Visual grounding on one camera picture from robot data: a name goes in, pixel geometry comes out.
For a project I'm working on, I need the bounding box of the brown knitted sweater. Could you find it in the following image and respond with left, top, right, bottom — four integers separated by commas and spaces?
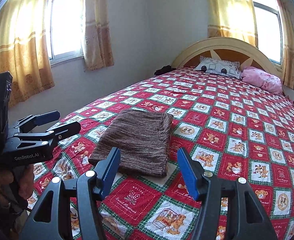
88, 109, 174, 178

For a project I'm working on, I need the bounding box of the side window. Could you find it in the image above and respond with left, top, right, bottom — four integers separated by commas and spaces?
47, 0, 85, 67

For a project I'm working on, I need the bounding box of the person's left hand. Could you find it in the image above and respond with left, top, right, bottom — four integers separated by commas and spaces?
18, 165, 35, 199

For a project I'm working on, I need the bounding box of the grey patterned pillow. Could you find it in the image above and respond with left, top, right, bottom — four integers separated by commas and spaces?
193, 56, 242, 79

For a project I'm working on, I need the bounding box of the cream wooden headboard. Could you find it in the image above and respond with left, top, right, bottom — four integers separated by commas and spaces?
172, 37, 283, 80

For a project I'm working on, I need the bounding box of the red checked printed bedspread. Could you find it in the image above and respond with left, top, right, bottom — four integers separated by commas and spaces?
27, 66, 294, 240

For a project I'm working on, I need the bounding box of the pink pillow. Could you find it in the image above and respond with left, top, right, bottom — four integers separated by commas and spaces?
240, 66, 283, 94

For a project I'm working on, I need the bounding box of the window behind bed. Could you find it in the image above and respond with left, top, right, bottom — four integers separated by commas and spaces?
246, 0, 284, 65

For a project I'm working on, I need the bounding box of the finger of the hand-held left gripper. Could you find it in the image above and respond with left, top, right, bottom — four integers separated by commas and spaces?
17, 110, 61, 133
14, 121, 82, 153

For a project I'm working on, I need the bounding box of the dark cloth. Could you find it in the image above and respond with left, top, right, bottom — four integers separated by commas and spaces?
154, 65, 176, 76

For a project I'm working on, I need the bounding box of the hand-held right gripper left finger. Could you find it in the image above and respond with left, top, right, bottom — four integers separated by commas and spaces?
19, 147, 121, 240

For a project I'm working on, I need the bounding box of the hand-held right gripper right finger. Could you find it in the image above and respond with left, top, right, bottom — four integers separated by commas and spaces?
176, 147, 279, 240

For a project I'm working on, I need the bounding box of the yellow patterned curtain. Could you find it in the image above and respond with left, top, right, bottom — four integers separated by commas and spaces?
271, 0, 294, 90
80, 0, 115, 72
206, 0, 259, 48
0, 0, 55, 108

